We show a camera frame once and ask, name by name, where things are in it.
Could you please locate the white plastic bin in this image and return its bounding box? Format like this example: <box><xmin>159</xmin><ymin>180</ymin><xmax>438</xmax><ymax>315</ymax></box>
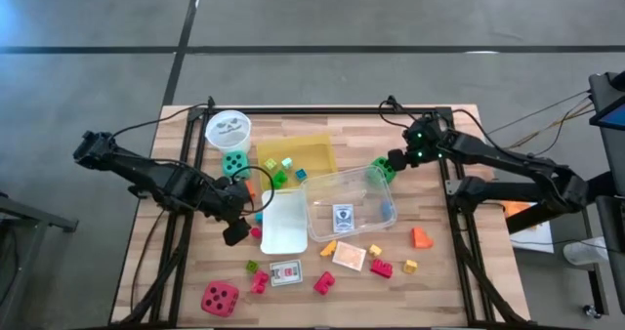
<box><xmin>259</xmin><ymin>187</ymin><xmax>310</xmax><ymax>256</ymax></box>

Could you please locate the black side table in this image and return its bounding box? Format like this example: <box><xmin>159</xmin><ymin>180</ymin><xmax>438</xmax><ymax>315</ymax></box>
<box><xmin>0</xmin><ymin>190</ymin><xmax>79</xmax><ymax>330</ymax></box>

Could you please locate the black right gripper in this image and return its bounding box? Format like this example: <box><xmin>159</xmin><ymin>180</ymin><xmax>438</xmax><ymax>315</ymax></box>
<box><xmin>388</xmin><ymin>117</ymin><xmax>446</xmax><ymax>172</ymax></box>

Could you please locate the red foam die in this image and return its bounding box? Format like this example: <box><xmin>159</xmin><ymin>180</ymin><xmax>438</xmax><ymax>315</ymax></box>
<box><xmin>200</xmin><ymin>280</ymin><xmax>240</xmax><ymax>318</ymax></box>

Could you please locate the yellow cable bundle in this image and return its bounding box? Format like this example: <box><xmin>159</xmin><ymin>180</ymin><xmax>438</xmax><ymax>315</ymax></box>
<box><xmin>487</xmin><ymin>100</ymin><xmax>598</xmax><ymax>150</ymax></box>

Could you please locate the clear plastic bin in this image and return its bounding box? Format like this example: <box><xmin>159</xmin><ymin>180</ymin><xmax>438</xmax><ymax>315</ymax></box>
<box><xmin>301</xmin><ymin>165</ymin><xmax>397</xmax><ymax>243</ymax></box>

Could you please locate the yellow translucent tray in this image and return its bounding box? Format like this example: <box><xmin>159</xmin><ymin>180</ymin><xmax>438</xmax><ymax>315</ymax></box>
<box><xmin>256</xmin><ymin>133</ymin><xmax>339</xmax><ymax>192</ymax></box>

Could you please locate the orange object on paper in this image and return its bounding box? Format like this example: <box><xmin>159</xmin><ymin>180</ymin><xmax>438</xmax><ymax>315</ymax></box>
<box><xmin>502</xmin><ymin>200</ymin><xmax>538</xmax><ymax>231</ymax></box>

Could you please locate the green foam die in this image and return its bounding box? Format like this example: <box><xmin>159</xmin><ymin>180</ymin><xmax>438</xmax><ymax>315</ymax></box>
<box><xmin>370</xmin><ymin>156</ymin><xmax>397</xmax><ymax>184</ymax></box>

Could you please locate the blue playing card deck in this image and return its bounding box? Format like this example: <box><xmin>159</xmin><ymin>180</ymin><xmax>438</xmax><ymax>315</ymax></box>
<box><xmin>331</xmin><ymin>202</ymin><xmax>355</xmax><ymax>233</ymax></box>

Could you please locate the teal foam die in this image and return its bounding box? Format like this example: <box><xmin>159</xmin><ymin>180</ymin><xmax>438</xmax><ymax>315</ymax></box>
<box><xmin>222</xmin><ymin>149</ymin><xmax>252</xmax><ymax>181</ymax></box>

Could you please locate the red L-shaped brick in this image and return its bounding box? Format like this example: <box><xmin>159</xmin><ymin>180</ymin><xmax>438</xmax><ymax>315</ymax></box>
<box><xmin>312</xmin><ymin>270</ymin><xmax>337</xmax><ymax>296</ymax></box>

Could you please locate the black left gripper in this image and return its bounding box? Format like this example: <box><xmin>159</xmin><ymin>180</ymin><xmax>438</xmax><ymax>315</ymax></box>
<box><xmin>204</xmin><ymin>176</ymin><xmax>254</xmax><ymax>247</ymax></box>

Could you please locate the red comb-shaped brick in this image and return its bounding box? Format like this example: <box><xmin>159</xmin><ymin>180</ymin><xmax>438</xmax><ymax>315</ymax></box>
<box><xmin>369</xmin><ymin>258</ymin><xmax>395</xmax><ymax>279</ymax></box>

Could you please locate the black desk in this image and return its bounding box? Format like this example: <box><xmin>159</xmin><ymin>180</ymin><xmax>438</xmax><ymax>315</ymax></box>
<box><xmin>505</xmin><ymin>171</ymin><xmax>625</xmax><ymax>268</ymax></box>

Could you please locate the white bucket with face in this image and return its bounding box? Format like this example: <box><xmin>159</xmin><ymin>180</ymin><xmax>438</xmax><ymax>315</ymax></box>
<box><xmin>204</xmin><ymin>108</ymin><xmax>253</xmax><ymax>154</ymax></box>

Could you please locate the red and white card deck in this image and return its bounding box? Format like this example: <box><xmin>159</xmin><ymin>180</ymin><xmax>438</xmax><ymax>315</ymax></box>
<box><xmin>269</xmin><ymin>259</ymin><xmax>304</xmax><ymax>287</ymax></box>

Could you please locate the pink-red two-stud brick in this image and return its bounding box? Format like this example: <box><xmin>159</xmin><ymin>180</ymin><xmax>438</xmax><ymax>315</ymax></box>
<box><xmin>249</xmin><ymin>269</ymin><xmax>271</xmax><ymax>295</ymax></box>

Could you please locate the monitor with blue screen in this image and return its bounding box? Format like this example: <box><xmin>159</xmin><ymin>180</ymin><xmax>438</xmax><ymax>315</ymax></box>
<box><xmin>588</xmin><ymin>70</ymin><xmax>625</xmax><ymax>131</ymax></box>

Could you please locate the orange stepped block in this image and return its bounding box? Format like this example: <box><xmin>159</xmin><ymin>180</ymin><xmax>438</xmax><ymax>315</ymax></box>
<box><xmin>410</xmin><ymin>227</ymin><xmax>435</xmax><ymax>250</ymax></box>

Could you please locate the white rounded object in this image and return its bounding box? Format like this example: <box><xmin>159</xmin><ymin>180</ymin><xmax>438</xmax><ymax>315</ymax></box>
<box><xmin>562</xmin><ymin>235</ymin><xmax>611</xmax><ymax>267</ymax></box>

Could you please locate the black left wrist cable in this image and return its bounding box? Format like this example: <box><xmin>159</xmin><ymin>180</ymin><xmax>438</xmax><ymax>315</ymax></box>
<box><xmin>228</xmin><ymin>166</ymin><xmax>276</xmax><ymax>218</ymax></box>

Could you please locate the white paper sheet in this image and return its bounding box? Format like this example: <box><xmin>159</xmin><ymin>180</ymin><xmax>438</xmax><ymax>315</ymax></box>
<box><xmin>500</xmin><ymin>191</ymin><xmax>556</xmax><ymax>255</ymax></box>

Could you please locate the thin black cable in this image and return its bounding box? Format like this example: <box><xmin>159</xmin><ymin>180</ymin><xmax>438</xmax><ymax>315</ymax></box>
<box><xmin>484</xmin><ymin>89</ymin><xmax>593</xmax><ymax>137</ymax></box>

